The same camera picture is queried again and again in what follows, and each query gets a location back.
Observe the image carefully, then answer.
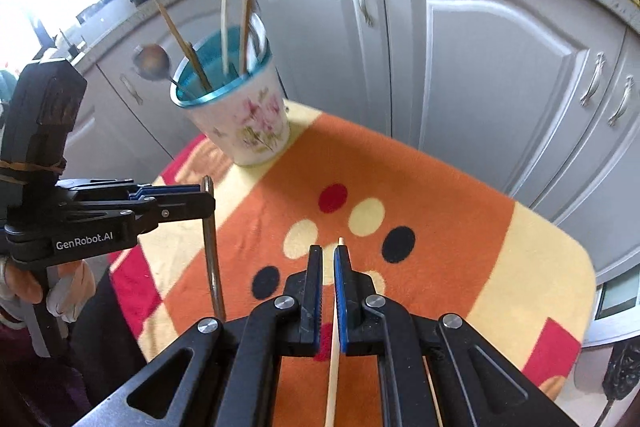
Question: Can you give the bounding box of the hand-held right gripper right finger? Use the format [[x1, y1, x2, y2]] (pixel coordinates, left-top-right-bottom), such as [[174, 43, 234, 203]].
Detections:
[[334, 245, 581, 427]]

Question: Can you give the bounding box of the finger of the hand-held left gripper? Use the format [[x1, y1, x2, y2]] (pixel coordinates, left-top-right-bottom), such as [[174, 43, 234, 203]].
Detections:
[[120, 193, 217, 234], [127, 180, 216, 199]]

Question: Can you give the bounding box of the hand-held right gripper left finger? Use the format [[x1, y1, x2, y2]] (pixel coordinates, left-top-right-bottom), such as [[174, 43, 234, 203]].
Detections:
[[65, 245, 323, 427]]

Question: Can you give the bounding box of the metal spoon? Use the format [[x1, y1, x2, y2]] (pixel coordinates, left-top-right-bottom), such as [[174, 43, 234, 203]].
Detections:
[[201, 176, 227, 320], [132, 44, 201, 101]]

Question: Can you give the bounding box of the dark wooden chopstick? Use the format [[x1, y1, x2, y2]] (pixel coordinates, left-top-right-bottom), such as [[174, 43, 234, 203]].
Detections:
[[149, 0, 214, 91]]

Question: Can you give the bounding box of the light wooden chopstick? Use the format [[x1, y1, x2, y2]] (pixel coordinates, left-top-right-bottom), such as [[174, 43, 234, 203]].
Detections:
[[221, 0, 231, 76]]

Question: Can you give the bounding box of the white ceramic spoon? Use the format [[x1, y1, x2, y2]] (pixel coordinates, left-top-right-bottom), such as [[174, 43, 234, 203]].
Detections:
[[250, 13, 267, 59]]

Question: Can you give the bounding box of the person's left hand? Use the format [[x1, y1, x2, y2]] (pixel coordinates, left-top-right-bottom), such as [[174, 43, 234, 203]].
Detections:
[[0, 257, 97, 324]]

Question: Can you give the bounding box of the orange patterned blanket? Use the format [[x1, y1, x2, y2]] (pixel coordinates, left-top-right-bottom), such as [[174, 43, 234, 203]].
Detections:
[[107, 100, 599, 427]]

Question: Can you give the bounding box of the dark object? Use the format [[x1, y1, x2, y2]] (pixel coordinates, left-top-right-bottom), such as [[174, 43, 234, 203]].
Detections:
[[601, 341, 640, 427]]

